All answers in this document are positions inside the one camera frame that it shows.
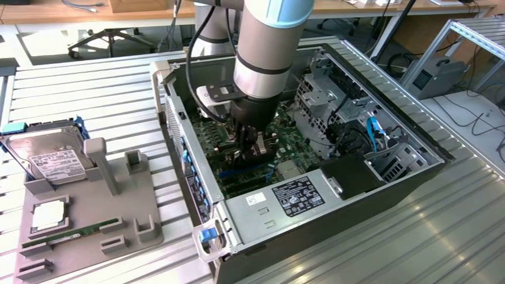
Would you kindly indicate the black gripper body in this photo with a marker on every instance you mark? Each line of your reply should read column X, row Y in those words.
column 256, row 112

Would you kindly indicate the graphics card with metal bracket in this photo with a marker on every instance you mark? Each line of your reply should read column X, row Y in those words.
column 256, row 164

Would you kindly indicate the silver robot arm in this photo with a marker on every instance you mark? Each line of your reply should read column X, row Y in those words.
column 264, row 53

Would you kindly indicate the green RAM stick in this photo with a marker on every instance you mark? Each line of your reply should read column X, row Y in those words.
column 227, row 145
column 71, row 233

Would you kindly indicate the CPU socket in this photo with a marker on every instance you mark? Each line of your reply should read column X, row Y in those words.
column 227, row 131

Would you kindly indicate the green motherboard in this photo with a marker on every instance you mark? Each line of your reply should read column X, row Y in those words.
column 292, row 148

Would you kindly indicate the silver chipset heatsink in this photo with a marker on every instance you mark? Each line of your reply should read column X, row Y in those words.
column 289, row 170

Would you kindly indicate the black expansion slot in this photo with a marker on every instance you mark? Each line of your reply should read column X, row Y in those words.
column 249, row 186
column 245, row 179

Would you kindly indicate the blue expansion slot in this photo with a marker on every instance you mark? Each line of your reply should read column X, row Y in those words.
column 228, row 174

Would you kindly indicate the metal disk bay cage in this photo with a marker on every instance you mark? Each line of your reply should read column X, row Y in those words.
column 312, row 97

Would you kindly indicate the grey power supply unit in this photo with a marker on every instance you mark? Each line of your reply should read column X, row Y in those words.
column 276, row 216

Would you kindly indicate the blue case latch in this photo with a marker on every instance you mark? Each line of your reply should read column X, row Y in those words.
column 205, row 236

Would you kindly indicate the perforated metal disk bay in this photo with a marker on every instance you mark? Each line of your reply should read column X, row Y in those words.
column 395, row 165

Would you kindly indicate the black office chair base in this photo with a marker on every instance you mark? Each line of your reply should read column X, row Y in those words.
column 111, row 34
column 327, row 21

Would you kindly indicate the black open PC case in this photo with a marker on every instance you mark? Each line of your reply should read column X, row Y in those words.
column 335, row 236

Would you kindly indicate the wooden box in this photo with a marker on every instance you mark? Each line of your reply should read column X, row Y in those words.
column 138, row 6

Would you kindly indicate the grey desktop tower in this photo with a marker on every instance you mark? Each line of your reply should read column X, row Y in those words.
column 437, row 77

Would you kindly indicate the grey parts rack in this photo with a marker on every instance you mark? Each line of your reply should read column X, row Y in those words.
column 79, row 213

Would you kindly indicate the silver hard disk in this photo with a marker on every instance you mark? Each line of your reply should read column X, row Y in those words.
column 47, row 154

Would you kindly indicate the silver CPU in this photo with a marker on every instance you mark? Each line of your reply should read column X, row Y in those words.
column 47, row 214

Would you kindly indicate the wooden desk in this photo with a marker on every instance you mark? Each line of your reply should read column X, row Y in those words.
column 433, row 10
column 39, row 16

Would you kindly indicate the blue disk caddy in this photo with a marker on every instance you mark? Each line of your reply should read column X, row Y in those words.
column 12, row 128

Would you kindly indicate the dark grey block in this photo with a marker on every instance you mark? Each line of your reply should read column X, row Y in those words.
column 8, row 66

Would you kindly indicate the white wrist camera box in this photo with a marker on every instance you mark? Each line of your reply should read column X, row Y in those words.
column 213, row 103

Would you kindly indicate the black plastic duct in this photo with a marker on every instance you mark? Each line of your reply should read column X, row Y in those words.
column 347, row 177

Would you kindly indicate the aluminium profile frame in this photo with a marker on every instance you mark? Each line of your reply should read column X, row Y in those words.
column 477, row 35

